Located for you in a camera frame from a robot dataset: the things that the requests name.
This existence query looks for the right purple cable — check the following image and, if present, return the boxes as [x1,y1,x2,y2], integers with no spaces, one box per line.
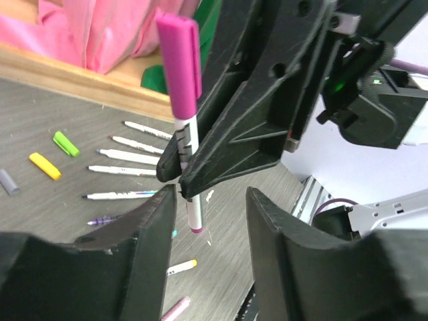
[389,58,428,76]

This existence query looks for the wooden clothes rack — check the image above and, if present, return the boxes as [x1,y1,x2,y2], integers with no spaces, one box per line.
[0,0,175,122]

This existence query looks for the grey marker pen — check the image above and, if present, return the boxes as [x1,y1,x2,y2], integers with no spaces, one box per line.
[96,149,160,165]

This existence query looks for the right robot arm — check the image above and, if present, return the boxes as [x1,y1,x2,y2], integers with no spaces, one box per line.
[155,1,427,233]

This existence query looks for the pink t-shirt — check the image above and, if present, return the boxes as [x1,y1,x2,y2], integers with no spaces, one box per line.
[1,0,199,74]

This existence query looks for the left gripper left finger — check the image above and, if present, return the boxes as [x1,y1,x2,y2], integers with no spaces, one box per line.
[1,185,177,320]

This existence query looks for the light pink marker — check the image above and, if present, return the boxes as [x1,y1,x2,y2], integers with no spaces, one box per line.
[160,297,191,321]

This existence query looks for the purple cap white marker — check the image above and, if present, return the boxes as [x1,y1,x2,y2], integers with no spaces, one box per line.
[154,9,204,234]

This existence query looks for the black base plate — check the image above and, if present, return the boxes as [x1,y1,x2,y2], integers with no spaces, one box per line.
[234,284,259,321]

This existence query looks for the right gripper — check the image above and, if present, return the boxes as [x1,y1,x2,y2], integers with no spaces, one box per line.
[284,0,428,153]

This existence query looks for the grey pen cap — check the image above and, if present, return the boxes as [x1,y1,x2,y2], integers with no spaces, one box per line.
[0,169,20,195]

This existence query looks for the yellow marker pen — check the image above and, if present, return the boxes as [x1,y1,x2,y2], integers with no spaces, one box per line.
[166,259,197,276]

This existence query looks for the purple marker pen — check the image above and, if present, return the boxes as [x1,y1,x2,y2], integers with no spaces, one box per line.
[86,215,123,226]

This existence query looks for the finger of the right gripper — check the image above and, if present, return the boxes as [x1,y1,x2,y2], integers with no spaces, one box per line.
[179,1,331,198]
[156,1,254,183]

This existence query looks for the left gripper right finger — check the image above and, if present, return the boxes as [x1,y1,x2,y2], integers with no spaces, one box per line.
[245,187,427,320]

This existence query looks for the green pen cap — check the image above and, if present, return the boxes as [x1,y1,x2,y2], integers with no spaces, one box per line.
[53,131,80,157]

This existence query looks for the magenta marker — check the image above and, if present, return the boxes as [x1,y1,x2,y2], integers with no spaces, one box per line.
[87,165,156,177]

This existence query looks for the green tank top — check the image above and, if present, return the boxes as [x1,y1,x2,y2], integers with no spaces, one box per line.
[141,1,221,97]

